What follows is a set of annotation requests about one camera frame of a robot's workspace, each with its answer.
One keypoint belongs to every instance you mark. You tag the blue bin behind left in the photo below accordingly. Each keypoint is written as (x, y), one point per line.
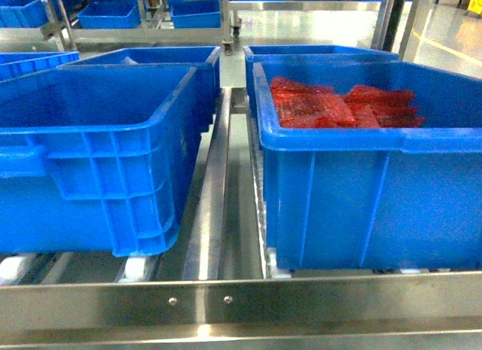
(204, 58)

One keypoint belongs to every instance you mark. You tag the stainless steel shelf rack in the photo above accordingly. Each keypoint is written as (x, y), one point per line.
(219, 288)

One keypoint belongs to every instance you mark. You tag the blue bin with red bags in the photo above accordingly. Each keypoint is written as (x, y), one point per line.
(375, 198)

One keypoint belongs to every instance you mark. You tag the blue bin behind right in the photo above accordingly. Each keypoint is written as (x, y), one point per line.
(302, 54)

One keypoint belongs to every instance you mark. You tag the empty blue bin left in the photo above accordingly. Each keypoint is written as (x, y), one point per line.
(97, 158)

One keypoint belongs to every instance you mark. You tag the far blue bin right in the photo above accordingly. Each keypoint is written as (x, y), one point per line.
(202, 14)

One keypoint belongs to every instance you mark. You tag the far blue bin left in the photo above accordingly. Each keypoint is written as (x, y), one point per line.
(110, 14)

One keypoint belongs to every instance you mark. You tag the far steel shelf rack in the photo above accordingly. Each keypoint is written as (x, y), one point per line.
(53, 25)

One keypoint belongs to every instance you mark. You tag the red bubble wrap bags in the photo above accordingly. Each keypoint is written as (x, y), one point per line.
(303, 106)

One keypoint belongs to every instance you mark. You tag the clear plastic bag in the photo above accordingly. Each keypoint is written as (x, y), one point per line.
(128, 61)

